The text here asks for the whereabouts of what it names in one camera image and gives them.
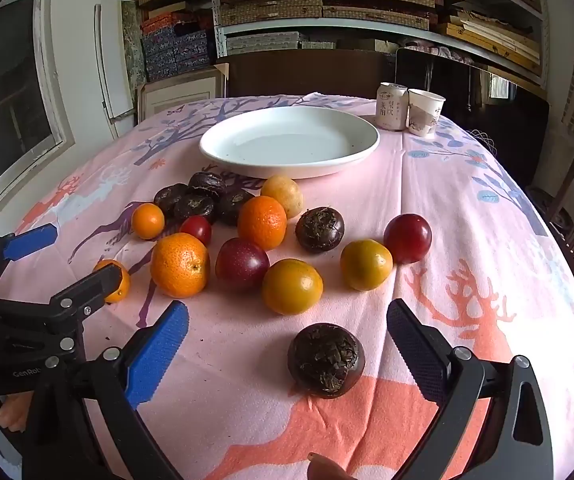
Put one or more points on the dark water chestnut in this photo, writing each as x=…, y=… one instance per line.
x=326, y=360
x=167, y=199
x=232, y=207
x=195, y=207
x=319, y=229
x=207, y=183

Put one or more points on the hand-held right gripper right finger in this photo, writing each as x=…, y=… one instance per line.
x=417, y=355

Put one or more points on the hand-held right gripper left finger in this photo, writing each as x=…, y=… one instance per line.
x=159, y=355

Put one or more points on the large orange tangerine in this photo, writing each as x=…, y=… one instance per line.
x=179, y=264

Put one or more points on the stack of grey flat boxes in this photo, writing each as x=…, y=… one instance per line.
x=267, y=42

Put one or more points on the white paper cup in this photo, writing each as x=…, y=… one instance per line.
x=426, y=112

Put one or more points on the pink printed tablecloth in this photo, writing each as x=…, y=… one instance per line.
x=247, y=360

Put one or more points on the medium orange tangerine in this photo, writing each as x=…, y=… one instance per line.
x=262, y=222

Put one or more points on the person's right hand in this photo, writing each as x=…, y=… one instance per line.
x=327, y=467

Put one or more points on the dark brown wooden cabinet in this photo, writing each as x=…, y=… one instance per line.
x=307, y=72

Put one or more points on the white metal shelving rack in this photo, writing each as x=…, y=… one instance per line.
x=467, y=42

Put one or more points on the yellow tangerine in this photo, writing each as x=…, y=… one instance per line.
x=284, y=192

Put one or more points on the white leaning board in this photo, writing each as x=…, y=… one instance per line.
x=112, y=65

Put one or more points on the stack of tan flat boxes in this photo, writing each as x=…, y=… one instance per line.
x=497, y=35

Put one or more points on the marbled leaning board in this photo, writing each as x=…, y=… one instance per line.
x=134, y=45

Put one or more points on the dark red plum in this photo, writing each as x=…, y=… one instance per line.
x=242, y=263
x=407, y=238

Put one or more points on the white framed window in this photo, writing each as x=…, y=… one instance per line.
x=7, y=95

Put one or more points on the yellow-orange tangerine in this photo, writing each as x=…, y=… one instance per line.
x=365, y=265
x=292, y=286

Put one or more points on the small orange tangerine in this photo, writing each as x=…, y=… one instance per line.
x=148, y=220
x=121, y=287

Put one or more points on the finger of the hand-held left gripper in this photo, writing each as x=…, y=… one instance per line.
x=32, y=242
x=99, y=282

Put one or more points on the stack of blue patterned boxes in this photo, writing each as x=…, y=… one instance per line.
x=177, y=50

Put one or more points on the wooden picture frame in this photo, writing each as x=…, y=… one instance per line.
x=177, y=95

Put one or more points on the small red plum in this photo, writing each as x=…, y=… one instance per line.
x=196, y=229

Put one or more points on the white plate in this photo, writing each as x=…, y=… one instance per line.
x=287, y=142

